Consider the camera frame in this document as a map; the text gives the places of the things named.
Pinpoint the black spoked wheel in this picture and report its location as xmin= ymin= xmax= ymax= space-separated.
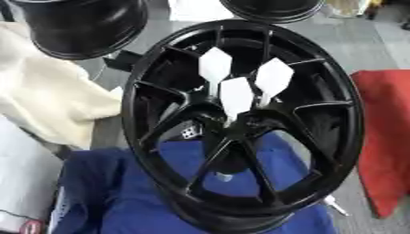
xmin=120 ymin=18 xmax=365 ymax=234

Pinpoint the black wheel rim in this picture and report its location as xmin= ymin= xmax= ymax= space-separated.
xmin=7 ymin=0 xmax=151 ymax=61
xmin=218 ymin=0 xmax=327 ymax=25

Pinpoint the blue cloth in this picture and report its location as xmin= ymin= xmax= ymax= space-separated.
xmin=49 ymin=131 xmax=340 ymax=234

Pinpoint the cream cloth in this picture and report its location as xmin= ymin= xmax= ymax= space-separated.
xmin=0 ymin=21 xmax=125 ymax=151

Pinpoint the red cloth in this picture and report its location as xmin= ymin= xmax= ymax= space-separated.
xmin=349 ymin=69 xmax=410 ymax=219

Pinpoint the white cloth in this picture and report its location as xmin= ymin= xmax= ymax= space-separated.
xmin=0 ymin=114 xmax=66 ymax=234

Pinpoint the black wheel stand bracket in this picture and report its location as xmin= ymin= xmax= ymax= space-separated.
xmin=101 ymin=49 xmax=145 ymax=73

